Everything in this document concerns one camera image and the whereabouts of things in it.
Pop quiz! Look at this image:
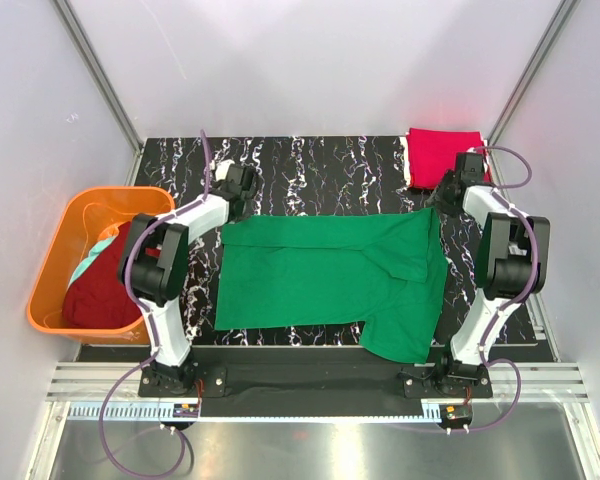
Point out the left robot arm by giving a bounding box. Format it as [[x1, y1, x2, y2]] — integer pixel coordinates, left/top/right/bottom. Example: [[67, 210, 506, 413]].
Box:
[[118, 161, 259, 396]]

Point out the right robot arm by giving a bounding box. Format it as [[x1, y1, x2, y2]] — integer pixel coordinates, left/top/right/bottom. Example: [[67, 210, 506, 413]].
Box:
[[426, 146, 551, 397]]

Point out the folded red t shirt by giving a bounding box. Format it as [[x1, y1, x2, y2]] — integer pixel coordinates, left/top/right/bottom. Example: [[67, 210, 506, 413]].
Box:
[[407, 127, 492, 191]]

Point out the black marbled table mat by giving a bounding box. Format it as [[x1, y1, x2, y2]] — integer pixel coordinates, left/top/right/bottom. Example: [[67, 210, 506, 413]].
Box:
[[130, 136, 480, 347]]

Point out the orange plastic bin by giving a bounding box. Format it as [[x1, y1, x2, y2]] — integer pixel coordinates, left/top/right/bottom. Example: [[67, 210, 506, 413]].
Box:
[[26, 186, 175, 345]]

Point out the mint green t shirt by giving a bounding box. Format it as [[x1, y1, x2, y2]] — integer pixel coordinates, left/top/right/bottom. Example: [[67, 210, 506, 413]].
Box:
[[68, 236, 116, 286]]

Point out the dark red t shirt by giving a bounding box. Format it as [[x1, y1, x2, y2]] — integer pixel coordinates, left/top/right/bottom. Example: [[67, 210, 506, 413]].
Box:
[[62, 222, 141, 330]]

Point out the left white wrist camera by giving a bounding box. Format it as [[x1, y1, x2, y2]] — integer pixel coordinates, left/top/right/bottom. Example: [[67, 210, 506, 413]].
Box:
[[214, 160, 235, 181]]

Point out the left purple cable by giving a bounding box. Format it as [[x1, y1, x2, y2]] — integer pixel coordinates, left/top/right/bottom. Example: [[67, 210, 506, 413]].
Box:
[[97, 128, 216, 477]]

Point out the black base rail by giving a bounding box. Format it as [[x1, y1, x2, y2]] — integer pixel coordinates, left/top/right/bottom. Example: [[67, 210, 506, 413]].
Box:
[[139, 346, 492, 420]]

